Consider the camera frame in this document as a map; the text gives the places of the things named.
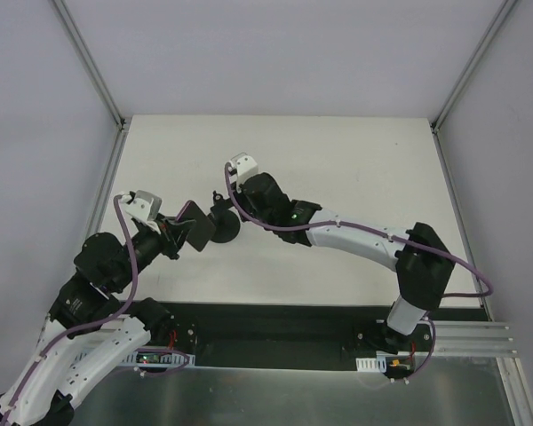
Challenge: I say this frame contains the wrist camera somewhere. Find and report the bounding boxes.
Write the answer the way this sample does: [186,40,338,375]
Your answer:
[228,153,259,183]
[119,190,162,223]

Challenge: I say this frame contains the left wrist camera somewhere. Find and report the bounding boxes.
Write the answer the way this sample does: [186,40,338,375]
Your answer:
[119,190,162,223]

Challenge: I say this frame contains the aluminium frame post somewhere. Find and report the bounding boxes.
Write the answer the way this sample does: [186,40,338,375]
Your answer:
[430,0,519,132]
[49,0,125,129]

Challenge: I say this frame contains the black smartphone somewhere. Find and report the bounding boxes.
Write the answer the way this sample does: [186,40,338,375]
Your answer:
[176,200,216,252]

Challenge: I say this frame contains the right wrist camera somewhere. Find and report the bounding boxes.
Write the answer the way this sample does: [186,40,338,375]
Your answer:
[228,153,259,183]

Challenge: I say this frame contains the left aluminium frame post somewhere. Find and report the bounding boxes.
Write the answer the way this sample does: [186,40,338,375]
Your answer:
[49,0,125,129]

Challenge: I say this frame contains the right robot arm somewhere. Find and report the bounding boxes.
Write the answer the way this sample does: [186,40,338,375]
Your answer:
[230,172,455,354]

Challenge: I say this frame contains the black phone stand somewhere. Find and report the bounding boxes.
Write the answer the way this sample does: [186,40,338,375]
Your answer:
[208,191,241,244]

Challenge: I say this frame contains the cable duct board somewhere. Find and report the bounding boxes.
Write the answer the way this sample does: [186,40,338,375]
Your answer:
[355,353,416,380]
[118,348,195,369]

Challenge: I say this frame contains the right aluminium frame post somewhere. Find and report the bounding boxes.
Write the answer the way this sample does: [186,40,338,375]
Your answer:
[430,0,519,132]

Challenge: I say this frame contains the left cable duct board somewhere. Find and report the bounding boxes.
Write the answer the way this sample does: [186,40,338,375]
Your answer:
[118,348,195,369]

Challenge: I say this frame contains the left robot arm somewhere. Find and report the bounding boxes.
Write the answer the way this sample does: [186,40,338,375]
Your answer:
[0,215,195,425]

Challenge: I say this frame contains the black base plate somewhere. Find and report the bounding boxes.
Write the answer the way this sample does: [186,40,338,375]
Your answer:
[110,301,436,369]

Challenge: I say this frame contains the right cable duct board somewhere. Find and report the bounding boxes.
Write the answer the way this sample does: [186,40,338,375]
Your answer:
[355,353,416,380]

